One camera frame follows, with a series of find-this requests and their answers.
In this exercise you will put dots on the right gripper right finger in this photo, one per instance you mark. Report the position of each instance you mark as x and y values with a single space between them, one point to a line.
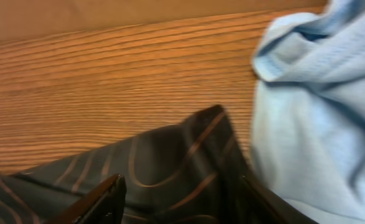
257 204

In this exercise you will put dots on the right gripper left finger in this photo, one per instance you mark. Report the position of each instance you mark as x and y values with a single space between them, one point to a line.
103 205

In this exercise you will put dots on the black patterned cycling jersey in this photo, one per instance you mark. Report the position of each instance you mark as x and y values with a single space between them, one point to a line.
183 173

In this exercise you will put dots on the light blue t-shirt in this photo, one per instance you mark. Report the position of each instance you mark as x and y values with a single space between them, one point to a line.
308 129

